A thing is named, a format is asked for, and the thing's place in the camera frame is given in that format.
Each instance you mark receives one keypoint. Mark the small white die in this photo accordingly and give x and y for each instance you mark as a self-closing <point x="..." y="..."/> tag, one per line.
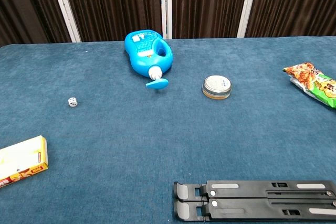
<point x="72" y="102"/>

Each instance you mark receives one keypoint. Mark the blue velvet table cloth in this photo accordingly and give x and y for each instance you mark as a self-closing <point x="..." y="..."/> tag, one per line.
<point x="157" y="140"/>

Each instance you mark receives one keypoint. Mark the blue pump detergent bottle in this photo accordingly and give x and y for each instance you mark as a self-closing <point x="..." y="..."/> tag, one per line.
<point x="143" y="56"/>

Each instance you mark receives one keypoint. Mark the round silver tin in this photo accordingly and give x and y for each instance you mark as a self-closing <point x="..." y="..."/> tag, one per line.
<point x="216" y="87"/>

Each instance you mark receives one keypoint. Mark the dark brown pleated curtain panel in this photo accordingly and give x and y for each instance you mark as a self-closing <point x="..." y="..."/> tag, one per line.
<point x="26" y="6"/>
<point x="296" y="3"/>
<point x="113" y="3"/>
<point x="207" y="3"/>

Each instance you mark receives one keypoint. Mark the black folding laptop stand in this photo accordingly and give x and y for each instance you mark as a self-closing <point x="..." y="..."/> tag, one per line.
<point x="252" y="200"/>

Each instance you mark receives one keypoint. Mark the orange green snack bag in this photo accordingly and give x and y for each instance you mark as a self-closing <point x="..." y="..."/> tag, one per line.
<point x="315" y="82"/>

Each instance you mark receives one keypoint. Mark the yellow cardboard box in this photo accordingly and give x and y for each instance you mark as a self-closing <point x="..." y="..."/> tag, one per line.
<point x="21" y="158"/>

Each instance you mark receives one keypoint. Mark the white screen frame post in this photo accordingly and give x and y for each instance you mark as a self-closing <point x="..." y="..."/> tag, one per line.
<point x="166" y="3"/>
<point x="248" y="3"/>
<point x="64" y="6"/>

